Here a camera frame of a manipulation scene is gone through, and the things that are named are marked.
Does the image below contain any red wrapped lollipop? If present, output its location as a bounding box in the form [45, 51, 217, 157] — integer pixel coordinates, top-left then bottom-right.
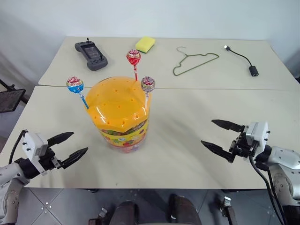
[126, 49, 142, 82]

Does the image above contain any black mesh stand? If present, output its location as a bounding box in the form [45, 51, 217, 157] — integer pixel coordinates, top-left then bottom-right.
[0, 79, 27, 115]

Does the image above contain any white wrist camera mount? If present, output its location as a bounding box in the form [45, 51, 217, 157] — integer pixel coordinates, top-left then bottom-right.
[22, 130, 49, 176]
[243, 121, 270, 163]

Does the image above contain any green wire clothes hanger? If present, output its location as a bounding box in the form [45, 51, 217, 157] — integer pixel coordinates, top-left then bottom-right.
[173, 46, 220, 76]

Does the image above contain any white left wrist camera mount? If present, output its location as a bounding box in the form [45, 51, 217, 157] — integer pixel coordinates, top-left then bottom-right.
[22, 130, 49, 176]

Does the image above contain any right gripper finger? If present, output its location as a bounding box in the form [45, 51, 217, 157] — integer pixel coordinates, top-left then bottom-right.
[200, 140, 235, 164]
[211, 119, 245, 132]

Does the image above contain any dark rounded shape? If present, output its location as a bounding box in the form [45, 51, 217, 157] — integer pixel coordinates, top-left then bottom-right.
[168, 194, 203, 225]
[109, 201, 139, 225]

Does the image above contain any yellow sponge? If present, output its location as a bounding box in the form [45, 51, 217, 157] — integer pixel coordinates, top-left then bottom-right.
[135, 36, 156, 54]

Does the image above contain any black USB adapter cable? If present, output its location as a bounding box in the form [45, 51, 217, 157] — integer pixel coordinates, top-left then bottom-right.
[224, 45, 260, 77]

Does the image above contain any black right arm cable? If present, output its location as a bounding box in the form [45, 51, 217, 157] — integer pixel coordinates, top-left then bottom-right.
[248, 156, 288, 225]

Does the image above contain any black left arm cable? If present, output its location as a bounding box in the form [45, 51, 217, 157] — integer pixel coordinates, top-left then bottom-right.
[8, 129, 27, 165]

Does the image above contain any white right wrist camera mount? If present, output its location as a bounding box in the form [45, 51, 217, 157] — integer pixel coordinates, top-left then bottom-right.
[243, 121, 270, 163]

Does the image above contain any grey handheld game controller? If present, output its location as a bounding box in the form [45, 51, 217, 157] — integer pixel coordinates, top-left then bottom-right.
[74, 37, 109, 72]

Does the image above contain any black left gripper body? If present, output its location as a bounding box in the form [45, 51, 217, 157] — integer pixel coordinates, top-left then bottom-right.
[38, 147, 64, 173]

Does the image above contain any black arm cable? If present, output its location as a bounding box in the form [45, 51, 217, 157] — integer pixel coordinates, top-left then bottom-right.
[248, 156, 288, 225]
[8, 129, 27, 165]

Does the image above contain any pink white wrapped lollipop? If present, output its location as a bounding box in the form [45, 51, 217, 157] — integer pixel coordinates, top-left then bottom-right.
[140, 75, 157, 110]

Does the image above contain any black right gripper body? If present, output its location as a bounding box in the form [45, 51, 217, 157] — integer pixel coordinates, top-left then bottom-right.
[229, 125, 259, 162]

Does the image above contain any dark metal bracket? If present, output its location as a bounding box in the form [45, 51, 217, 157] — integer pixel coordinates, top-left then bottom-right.
[88, 207, 109, 225]
[219, 196, 238, 225]

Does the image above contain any yellow lollipop display tub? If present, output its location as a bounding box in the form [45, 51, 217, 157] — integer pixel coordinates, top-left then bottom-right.
[83, 75, 153, 154]

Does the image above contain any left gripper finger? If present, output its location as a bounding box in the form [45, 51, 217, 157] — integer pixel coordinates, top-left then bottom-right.
[61, 147, 89, 170]
[46, 132, 75, 147]

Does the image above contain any blue wrapped lollipop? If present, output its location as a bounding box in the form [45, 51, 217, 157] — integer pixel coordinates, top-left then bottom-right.
[66, 76, 90, 110]

